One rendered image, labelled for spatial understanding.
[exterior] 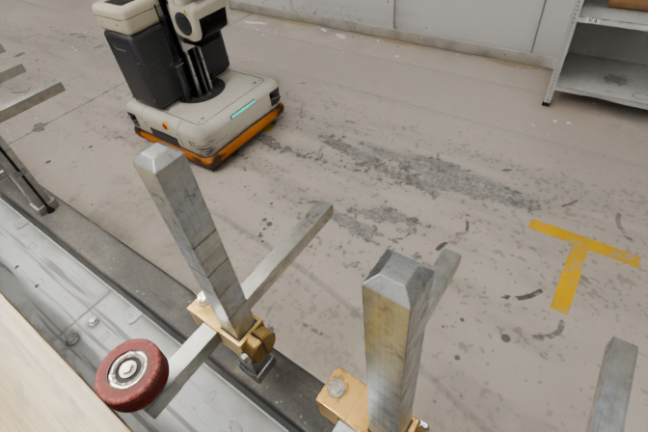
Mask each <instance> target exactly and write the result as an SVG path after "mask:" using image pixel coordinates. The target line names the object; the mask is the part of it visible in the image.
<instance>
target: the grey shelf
mask: <svg viewBox="0 0 648 432"><path fill-rule="evenodd" d="M608 1H609V0H576V2H575V5H574V8H573V10H572V13H571V15H570V20H569V23H568V26H567V29H566V32H565V35H564V38H563V42H562V44H561V47H560V50H559V53H558V56H557V60H556V63H555V66H554V69H553V74H552V77H551V81H550V84H549V85H548V89H547V92H546V95H545V99H544V100H543V102H542V105H543V106H548V107H549V106H550V104H551V102H552V97H553V94H554V91H560V92H565V93H569V94H574V95H586V96H592V97H597V98H600V99H604V100H608V101H612V102H615V103H619V104H624V105H628V106H633V107H636V108H641V109H646V110H648V12H645V11H636V10H627V9H618V8H609V7H608ZM584 23H585V25H584ZM583 25H584V28H583ZM582 28H583V31H582ZM581 31H582V34H581ZM579 40H580V42H579ZM578 42H579V45H578ZM577 45H578V48H577ZM576 48H577V50H576ZM575 50H576V53H575ZM548 96H549V97H548Z"/></svg>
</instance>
